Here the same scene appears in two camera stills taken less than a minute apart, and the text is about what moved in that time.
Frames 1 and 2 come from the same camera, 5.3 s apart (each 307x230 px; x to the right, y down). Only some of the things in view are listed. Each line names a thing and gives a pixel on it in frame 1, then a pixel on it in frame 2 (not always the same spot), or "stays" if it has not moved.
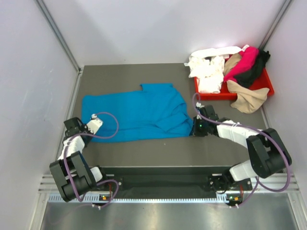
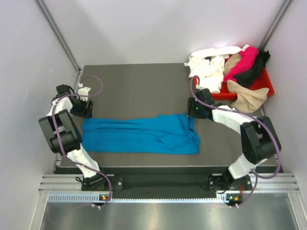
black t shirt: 245,79 stays
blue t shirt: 157,110 to 169,134
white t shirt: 206,66 stays
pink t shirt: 248,57 stays
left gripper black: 84,128 to 85,113
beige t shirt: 248,100 stays
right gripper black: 195,132 to 190,111
